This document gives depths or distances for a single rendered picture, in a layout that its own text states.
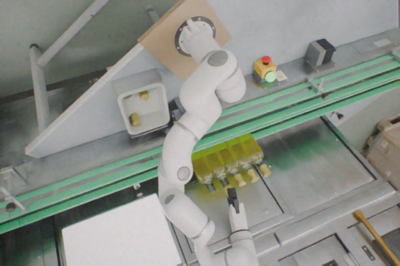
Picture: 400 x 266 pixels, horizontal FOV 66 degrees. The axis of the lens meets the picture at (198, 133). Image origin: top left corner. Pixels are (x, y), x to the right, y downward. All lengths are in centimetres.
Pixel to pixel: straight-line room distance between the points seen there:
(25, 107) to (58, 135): 68
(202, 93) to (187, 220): 36
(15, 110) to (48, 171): 71
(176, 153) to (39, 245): 82
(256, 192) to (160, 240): 45
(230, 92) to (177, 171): 27
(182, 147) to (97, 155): 54
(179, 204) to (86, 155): 56
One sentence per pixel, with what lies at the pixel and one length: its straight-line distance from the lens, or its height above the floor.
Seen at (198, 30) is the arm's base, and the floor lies 82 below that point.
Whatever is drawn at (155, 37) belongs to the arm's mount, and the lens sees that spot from 109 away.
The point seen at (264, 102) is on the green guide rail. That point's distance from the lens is 134.
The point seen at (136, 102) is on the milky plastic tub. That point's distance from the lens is 124.
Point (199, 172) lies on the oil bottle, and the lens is 124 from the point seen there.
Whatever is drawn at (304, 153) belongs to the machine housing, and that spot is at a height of 106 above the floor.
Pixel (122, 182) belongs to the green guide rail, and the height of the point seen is 94.
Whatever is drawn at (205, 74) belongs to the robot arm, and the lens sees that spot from 84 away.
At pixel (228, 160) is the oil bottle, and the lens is 126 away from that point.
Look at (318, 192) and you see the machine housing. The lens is 148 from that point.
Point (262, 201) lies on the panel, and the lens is 136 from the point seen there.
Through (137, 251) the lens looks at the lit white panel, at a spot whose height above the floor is 120.
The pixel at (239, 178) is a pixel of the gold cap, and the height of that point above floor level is 114.
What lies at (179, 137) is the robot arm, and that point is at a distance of 86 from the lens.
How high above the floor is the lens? 166
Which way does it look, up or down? 35 degrees down
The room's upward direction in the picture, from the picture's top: 152 degrees clockwise
